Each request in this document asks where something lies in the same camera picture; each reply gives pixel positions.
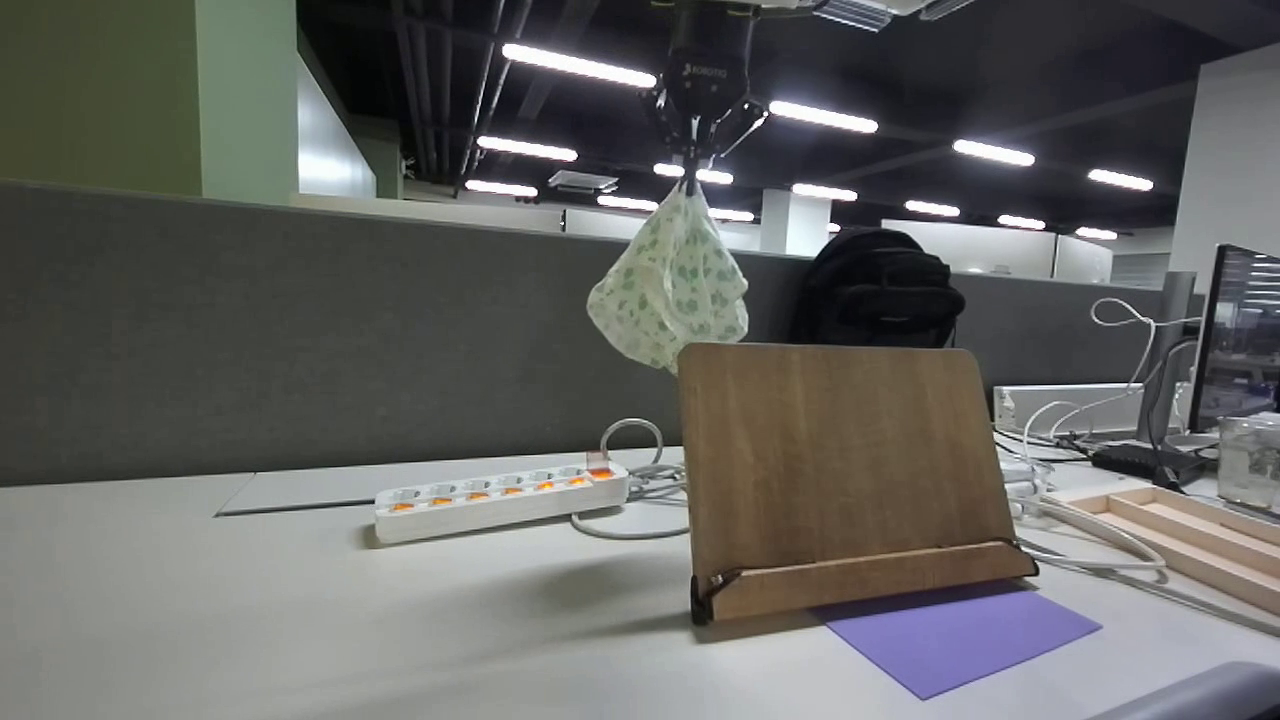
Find white power strip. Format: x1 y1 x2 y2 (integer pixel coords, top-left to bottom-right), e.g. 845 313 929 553
373 459 630 545

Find white box device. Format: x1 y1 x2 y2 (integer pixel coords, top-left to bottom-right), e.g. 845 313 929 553
993 382 1140 439

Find grey partition wall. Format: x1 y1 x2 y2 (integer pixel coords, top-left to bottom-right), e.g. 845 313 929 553
0 178 1204 488

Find white cable bundle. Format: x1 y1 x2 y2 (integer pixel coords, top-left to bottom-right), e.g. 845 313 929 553
993 432 1175 590

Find green floral white cloth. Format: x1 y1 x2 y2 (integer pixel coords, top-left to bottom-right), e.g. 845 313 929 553
584 183 750 373

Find black backpack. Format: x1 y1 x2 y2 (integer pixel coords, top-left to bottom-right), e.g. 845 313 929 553
794 229 963 347

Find purple paper sheet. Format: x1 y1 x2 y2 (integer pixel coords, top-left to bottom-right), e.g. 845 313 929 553
829 590 1096 698

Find computer monitor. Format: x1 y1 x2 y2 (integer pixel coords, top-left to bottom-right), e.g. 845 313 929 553
1188 243 1280 432

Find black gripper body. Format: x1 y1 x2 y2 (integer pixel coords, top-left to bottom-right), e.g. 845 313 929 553
663 49 737 118

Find brown wooden book stand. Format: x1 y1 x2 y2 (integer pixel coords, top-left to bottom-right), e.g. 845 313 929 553
682 343 1035 625

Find white power cable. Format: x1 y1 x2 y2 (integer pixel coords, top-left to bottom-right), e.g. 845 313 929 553
568 413 695 545

